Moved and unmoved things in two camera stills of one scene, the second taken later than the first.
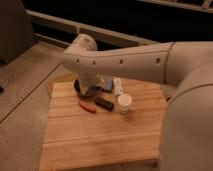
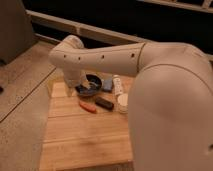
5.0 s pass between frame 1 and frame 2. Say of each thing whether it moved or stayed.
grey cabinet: stayed
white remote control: stayed
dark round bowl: stayed
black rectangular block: stayed
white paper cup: stayed
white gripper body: moved
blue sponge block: stayed
